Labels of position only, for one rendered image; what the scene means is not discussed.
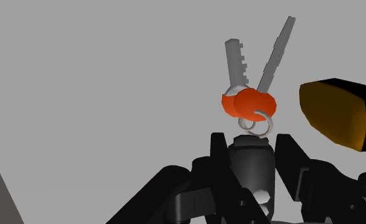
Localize red-headed keys with black fob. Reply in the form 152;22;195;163
221;15;297;221

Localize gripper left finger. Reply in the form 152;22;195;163
106;132;271;224

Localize orange and black rounded object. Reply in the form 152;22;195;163
299;77;366;153

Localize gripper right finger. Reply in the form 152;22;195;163
274;133;366;224

